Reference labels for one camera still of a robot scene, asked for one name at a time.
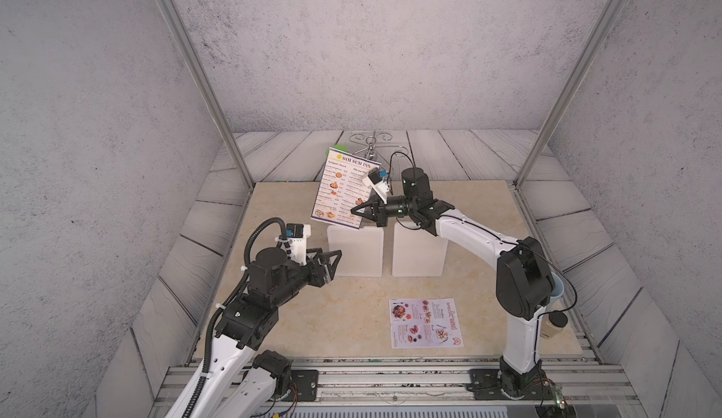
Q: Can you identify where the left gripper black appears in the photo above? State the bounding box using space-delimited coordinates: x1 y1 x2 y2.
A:
268 246 342 311

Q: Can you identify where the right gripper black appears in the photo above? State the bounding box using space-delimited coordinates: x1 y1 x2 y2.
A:
350 192 419 229

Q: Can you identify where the dim sum inn menu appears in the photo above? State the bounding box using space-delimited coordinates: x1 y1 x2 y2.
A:
310 147 380 229

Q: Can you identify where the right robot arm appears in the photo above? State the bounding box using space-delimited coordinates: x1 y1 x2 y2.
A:
351 167 558 400

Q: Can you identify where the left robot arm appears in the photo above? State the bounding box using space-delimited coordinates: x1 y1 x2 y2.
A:
167 247 342 417

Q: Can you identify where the white menu rack left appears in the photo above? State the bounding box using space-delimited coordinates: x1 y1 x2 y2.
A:
327 226 384 277

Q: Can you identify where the white menu rack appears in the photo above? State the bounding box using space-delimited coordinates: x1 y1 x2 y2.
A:
327 226 384 277
392 223 449 278

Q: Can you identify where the white menu rack right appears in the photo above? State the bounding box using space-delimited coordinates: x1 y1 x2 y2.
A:
392 223 449 278

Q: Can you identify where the chrome glass holder stand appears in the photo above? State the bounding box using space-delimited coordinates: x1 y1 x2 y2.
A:
347 130 410 163

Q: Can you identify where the pink special menu sheet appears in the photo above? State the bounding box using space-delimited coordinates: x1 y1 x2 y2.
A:
388 298 464 350

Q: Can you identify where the light blue cup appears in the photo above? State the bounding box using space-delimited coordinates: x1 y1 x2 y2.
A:
550 272 565 303

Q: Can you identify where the jar with black lid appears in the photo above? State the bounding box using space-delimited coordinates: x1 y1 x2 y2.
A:
540 310 569 339

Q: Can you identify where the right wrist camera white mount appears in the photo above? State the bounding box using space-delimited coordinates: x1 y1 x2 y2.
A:
362 167 391 204

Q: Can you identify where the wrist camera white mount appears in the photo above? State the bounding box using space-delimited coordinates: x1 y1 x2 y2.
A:
276 223 311 266
362 167 391 204

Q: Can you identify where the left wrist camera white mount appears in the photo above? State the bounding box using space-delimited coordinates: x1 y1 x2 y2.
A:
276 223 311 266

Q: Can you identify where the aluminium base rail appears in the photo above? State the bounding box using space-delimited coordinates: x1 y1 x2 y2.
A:
151 355 639 418

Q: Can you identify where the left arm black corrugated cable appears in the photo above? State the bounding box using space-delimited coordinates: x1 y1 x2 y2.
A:
179 217 289 418

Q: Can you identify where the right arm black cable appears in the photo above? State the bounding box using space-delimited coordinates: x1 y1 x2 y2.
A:
388 151 579 374

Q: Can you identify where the left metal frame post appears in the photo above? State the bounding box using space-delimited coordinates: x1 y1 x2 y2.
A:
156 0 256 190

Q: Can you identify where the metal frame post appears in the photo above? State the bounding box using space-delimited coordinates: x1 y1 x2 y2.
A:
513 0 626 190
156 0 256 190

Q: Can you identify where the right metal frame post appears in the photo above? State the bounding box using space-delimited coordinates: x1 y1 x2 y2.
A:
513 0 626 190

